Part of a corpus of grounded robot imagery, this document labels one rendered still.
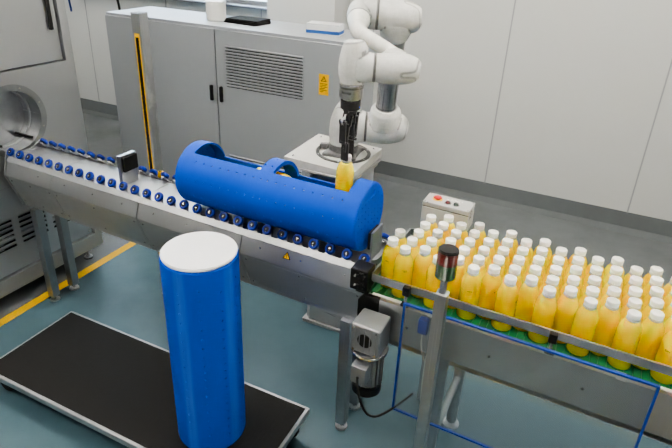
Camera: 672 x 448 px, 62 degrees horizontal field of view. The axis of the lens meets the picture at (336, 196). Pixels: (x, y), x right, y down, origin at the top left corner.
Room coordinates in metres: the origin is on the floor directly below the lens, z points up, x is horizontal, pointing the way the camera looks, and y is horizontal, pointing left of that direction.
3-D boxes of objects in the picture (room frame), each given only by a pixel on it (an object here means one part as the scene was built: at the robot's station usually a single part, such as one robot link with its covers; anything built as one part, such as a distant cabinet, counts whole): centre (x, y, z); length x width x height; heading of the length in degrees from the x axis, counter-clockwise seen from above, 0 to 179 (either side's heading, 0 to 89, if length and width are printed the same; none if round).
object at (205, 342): (1.75, 0.49, 0.59); 0.28 x 0.28 x 0.88
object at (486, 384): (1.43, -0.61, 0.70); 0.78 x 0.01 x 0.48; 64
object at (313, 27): (4.05, 0.13, 1.48); 0.24 x 0.12 x 0.08; 73
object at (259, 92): (4.41, 0.84, 0.72); 2.15 x 0.54 x 1.45; 65
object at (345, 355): (1.92, -0.07, 0.31); 0.06 x 0.06 x 0.63; 64
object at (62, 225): (2.92, 1.63, 0.31); 0.06 x 0.06 x 0.63; 64
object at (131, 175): (2.54, 1.03, 1.00); 0.10 x 0.04 x 0.15; 154
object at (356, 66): (2.01, -0.05, 1.69); 0.13 x 0.11 x 0.16; 87
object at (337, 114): (2.76, -0.04, 1.22); 0.18 x 0.16 x 0.22; 87
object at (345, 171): (2.01, -0.03, 1.22); 0.07 x 0.07 x 0.19
